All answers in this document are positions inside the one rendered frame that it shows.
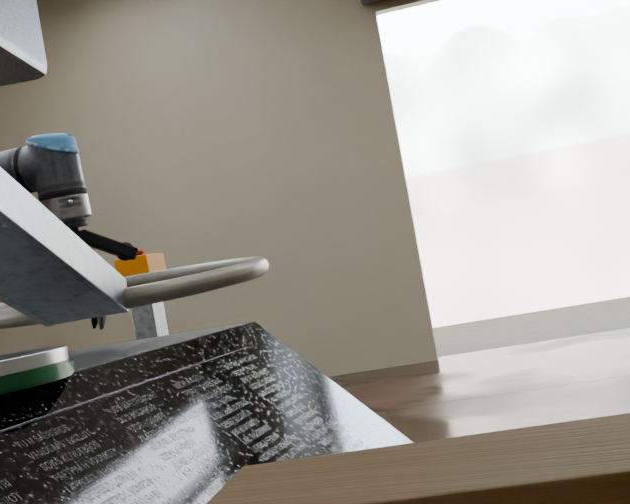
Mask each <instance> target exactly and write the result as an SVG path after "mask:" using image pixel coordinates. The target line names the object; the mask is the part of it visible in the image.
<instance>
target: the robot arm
mask: <svg viewBox="0 0 630 504"><path fill-rule="evenodd" d="M26 144H27V146H23V147H18V148H14V149H10V150H6V151H1V152H0V167H1V168H2V169H3V170H5V171H6V172H7V173H8V174H9V175H10V176H11V177H12V178H14V179H15V180H16V181H17V182H18V183H19V184H20V185H21V186H22V187H24V188H25V189H26V190H27V191H28V192H29V193H34V192H37V194H38V199H39V202H40V203H41V204H43V205H44V206H45V207H46V208H47V209H48V210H49V211H50V212H51V213H53V214H54V215H55V216H56V217H57V218H58V219H59V220H60V221H62V222H63V223H64V224H65V225H66V226H67V227H68V228H69V229H70V230H72V231H73V232H74V233H75V234H76V235H77V236H78V237H79V238H80V239H82V240H83V241H84V242H85V243H86V244H87V245H88V246H89V247H91V248H92V249H93V250H94V248H95V249H98V250H101V251H104V252H106V253H109V254H112V255H115V256H117V257H118V258H119V259H120V260H123V261H127V260H134V259H136V256H137V253H138V248H136V247H134V246H133V245H132V244H130V243H128V242H119V241H116V240H113V239H111V238H108V237H105V236H102V235H99V234H96V233H93V232H91V231H88V230H85V229H83V230H80V231H79V229H78V227H83V226H87V225H89V223H88V218H85V217H89V216H91V215H92V213H91V208H90V203H89V198H88V194H87V189H86V184H85V179H84V174H83V170H82V165H81V160H80V155H79V153H80V151H79V150H78V146H77V142H76V139H75V137H74V136H73V135H71V134H67V133H53V134H41V135H34V136H30V137H28V138H27V140H26ZM4 227H7V226H6V225H4V224H3V223H2V222H0V228H4ZM105 321H106V316H100V317H95V318H90V322H91V325H92V328H93V329H95V328H96V326H97V323H98V324H99V328H100V330H101V329H103V328H104V325H105Z"/></svg>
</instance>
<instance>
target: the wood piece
mask: <svg viewBox="0 0 630 504"><path fill-rule="evenodd" d="M206 504H630V413H625V414H618V415H611V416H603V417H596V418H589V419H582V420H574V421H567V422H560V423H553V424H546V425H538V426H531V427H524V428H517V429H509V430H502V431H495V432H488V433H480V434H473V435H466V436H459V437H451V438H444V439H437V440H430V441H422V442H415V443H408V444H401V445H394V446H386V447H379V448H372V449H365V450H357V451H350V452H343V453H336V454H328V455H321V456H314V457H307V458H299V459H292V460H285V461H278V462H270V463H263V464H256V465H249V466H244V467H242V468H241V469H240V470H239V471H238V472H237V473H236V474H235V475H234V476H233V477H232V478H231V479H230V480H229V481H228V482H227V483H226V484H225V485H224V486H223V487H222V488H221V489H220V490H219V491H218V492H217V493H216V494H215V495H214V496H213V497H212V498H211V499H210V500H209V501H208V502H207V503H206Z"/></svg>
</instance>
